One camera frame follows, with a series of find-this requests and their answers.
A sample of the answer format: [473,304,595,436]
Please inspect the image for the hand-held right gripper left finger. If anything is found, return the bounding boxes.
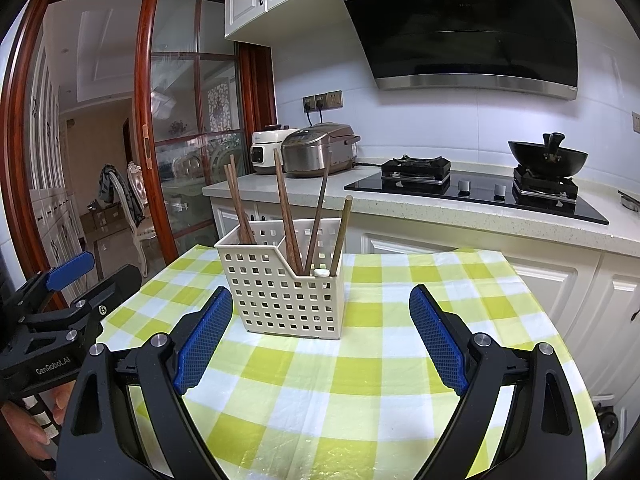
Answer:
[56,285,235,480]

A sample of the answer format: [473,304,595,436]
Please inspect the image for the black glass gas cooktop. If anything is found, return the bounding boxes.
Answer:
[343,157,610,226]

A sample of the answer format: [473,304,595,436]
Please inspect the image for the person's left hand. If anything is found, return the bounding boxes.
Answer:
[0,384,73,458]

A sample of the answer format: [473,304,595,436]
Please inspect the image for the wall power outlet panel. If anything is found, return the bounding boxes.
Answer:
[302,90,344,112]

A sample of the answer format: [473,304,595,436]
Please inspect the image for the dark brown wooden chopstick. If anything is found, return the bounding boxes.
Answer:
[330,195,354,277]
[303,167,332,277]
[223,162,248,246]
[273,147,305,277]
[229,154,257,246]

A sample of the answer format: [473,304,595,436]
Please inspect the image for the red-brown wooden door frame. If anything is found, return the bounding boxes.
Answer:
[2,0,276,311]

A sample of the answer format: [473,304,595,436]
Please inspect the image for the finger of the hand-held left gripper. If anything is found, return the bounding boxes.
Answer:
[72,264,142,336]
[17,252,95,303]

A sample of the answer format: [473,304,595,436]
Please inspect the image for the wooden glass sliding door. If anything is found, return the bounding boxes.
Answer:
[134,0,276,271]

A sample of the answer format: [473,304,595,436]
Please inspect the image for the dark garment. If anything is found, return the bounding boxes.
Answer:
[97,164,123,206]

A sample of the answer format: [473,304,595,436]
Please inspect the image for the cream plastic utensil basket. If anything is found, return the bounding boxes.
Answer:
[214,217,346,341]

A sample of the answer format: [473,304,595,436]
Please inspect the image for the white electric pressure cooker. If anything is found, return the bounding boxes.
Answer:
[250,124,300,176]

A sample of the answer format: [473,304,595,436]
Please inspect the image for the black burner grate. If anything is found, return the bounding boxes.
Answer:
[381,156,452,181]
[512,166,580,198]

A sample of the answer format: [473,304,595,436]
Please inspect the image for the black wok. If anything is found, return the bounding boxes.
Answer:
[507,131,590,177]

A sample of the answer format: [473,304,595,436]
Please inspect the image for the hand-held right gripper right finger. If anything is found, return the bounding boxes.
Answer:
[409,284,588,480]

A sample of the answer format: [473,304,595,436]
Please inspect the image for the yellow-green checked tablecloth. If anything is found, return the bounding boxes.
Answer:
[95,245,593,480]

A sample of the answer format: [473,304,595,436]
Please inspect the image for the black round object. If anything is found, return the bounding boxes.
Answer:
[597,400,621,441]

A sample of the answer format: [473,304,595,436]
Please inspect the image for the silver rice cooker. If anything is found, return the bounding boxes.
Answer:
[281,123,362,178]

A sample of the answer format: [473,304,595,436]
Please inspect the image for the white ornate dining chair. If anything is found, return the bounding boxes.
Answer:
[111,161,161,278]

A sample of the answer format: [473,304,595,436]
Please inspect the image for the white panel cabinet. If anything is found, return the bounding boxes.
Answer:
[27,45,86,281]

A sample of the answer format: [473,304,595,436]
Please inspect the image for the black range hood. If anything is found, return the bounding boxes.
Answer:
[325,0,581,101]

